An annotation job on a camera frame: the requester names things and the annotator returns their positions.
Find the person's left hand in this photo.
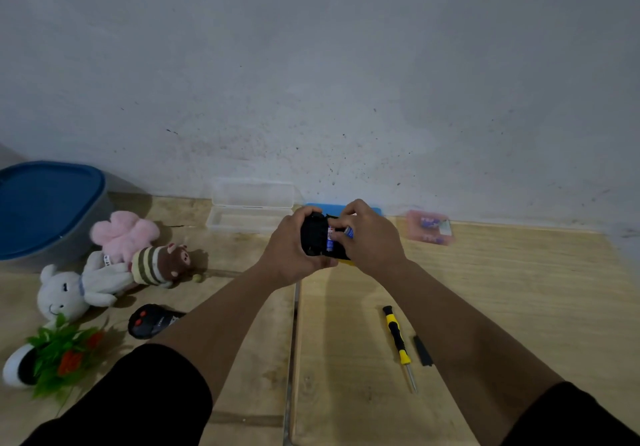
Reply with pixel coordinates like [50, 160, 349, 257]
[257, 205, 339, 289]

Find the person's right hand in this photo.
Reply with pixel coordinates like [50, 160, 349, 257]
[327, 198, 409, 281]

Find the gold toy car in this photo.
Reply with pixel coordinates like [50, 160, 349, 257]
[299, 212, 357, 267]

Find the pink plastic box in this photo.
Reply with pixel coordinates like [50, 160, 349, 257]
[405, 210, 455, 247]

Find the clear plastic box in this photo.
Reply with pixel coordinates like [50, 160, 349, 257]
[205, 178, 297, 235]

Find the blue plastic box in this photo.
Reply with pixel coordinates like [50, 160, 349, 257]
[305, 202, 383, 217]

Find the yellow black screwdriver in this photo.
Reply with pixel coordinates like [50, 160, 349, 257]
[382, 305, 419, 395]

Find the black battery cover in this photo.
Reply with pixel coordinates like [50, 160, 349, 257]
[413, 335, 435, 367]

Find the black remote controller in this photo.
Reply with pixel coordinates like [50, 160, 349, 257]
[127, 303, 187, 341]

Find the pink plush toy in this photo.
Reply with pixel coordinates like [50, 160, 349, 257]
[89, 210, 161, 264]

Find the white plush rabbit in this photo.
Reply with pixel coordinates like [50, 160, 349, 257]
[36, 250, 137, 324]

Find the grey bin with blue lid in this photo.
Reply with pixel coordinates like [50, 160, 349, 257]
[0, 160, 115, 274]

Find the person's left forearm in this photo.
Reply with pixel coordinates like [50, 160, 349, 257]
[149, 260, 283, 404]

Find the person's right forearm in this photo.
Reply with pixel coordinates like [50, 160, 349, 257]
[379, 259, 566, 446]

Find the brown striped plush toy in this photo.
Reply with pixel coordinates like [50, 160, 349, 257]
[131, 243, 205, 289]

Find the person's black left sleeve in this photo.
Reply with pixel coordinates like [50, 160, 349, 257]
[19, 343, 215, 446]

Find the person's black sleeve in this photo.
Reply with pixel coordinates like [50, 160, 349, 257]
[19, 343, 215, 446]
[499, 381, 640, 446]

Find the person's black right sleeve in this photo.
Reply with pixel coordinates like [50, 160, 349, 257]
[499, 381, 640, 446]

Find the artificial plant in white pot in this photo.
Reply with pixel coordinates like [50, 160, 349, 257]
[2, 313, 107, 401]

